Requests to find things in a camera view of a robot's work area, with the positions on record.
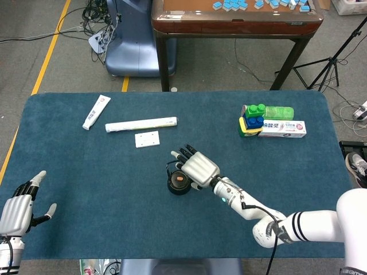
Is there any white rectangular plate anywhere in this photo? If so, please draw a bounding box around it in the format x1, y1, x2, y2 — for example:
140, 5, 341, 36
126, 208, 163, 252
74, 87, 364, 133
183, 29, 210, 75
134, 131, 161, 149

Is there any grey white cable coil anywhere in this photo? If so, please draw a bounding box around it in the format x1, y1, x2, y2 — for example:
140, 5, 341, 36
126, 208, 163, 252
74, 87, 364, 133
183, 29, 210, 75
331, 99, 367, 139

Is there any blue building block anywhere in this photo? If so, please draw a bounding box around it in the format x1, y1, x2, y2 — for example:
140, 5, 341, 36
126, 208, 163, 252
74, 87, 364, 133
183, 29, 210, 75
244, 115, 265, 130

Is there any white power adapter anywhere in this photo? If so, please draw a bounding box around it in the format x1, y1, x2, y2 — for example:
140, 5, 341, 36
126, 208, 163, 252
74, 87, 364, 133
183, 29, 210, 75
352, 104, 367, 120

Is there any white power strip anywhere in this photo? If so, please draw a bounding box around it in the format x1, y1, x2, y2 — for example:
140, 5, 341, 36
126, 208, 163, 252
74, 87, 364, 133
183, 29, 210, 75
88, 28, 115, 54

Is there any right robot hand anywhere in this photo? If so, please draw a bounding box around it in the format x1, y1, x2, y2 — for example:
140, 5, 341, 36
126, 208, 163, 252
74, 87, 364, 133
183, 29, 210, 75
170, 144, 221, 191

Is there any long white box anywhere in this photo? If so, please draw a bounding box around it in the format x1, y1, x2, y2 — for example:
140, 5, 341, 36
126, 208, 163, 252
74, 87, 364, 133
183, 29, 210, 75
104, 116, 178, 134

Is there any black teapot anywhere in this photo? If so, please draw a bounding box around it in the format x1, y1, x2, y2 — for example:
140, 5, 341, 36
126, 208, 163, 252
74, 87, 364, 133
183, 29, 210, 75
165, 160, 196, 197

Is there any white toothpaste box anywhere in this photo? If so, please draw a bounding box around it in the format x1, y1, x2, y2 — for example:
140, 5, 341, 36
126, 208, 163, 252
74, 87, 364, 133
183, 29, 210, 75
257, 120, 307, 139

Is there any brown mahjong table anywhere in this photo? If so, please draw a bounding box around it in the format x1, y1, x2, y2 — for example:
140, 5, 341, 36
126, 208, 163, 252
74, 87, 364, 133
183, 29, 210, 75
151, 0, 324, 92

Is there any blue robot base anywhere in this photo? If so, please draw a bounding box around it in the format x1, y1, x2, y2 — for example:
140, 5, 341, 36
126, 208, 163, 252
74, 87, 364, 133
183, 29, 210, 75
104, 0, 178, 78

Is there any white storage box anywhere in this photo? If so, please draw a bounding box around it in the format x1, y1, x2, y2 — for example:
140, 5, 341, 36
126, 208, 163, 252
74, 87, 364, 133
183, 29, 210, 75
332, 0, 367, 17

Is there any colourful plastic package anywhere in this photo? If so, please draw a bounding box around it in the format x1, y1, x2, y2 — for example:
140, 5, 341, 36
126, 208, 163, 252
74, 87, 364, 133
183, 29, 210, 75
79, 259, 123, 275

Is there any small black lid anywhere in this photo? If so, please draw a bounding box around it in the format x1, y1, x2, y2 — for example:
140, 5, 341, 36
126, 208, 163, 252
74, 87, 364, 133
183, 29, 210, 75
170, 170, 192, 187

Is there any green translucent soap box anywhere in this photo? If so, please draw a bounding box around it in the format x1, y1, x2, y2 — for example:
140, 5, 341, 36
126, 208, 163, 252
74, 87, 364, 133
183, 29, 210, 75
263, 105, 295, 121

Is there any thin black floor cable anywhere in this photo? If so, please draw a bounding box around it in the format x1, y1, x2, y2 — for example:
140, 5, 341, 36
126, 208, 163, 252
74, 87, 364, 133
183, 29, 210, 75
233, 38, 276, 84

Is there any teal blue felt tablecloth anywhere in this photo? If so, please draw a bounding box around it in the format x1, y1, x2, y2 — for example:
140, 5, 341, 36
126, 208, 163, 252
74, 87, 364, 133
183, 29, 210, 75
0, 91, 359, 261

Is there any grey sneaker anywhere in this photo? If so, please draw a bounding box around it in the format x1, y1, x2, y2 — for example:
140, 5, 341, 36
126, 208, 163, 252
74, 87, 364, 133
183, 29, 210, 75
345, 152, 367, 190

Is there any grey blue robot chest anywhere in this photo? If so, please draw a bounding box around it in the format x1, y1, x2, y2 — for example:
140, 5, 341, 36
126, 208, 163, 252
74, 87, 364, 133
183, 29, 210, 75
119, 258, 243, 275

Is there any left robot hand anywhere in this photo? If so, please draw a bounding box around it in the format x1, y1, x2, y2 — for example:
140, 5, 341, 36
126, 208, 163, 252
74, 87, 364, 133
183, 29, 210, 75
0, 170, 57, 237

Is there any black tripod stand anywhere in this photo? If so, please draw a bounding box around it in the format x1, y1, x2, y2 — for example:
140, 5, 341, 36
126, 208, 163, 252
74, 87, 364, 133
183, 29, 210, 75
275, 17, 367, 92

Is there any white toothpaste tube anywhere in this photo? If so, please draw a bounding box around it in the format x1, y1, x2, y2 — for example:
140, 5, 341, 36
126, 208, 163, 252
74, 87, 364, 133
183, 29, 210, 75
81, 95, 112, 131

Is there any white floor cable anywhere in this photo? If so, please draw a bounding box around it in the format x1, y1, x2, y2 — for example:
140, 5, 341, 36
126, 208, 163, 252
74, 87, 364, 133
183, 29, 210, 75
0, 25, 90, 44

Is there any green building block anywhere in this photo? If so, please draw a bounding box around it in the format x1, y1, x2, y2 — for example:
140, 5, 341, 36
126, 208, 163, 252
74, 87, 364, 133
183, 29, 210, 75
245, 103, 267, 119

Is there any black cable tangle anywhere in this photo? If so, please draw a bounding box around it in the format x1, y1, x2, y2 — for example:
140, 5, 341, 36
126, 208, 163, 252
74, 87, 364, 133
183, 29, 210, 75
81, 0, 118, 64

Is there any yellow green sponge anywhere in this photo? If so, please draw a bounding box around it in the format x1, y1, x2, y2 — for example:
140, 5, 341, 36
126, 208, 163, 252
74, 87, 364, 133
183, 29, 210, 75
237, 116, 263, 139

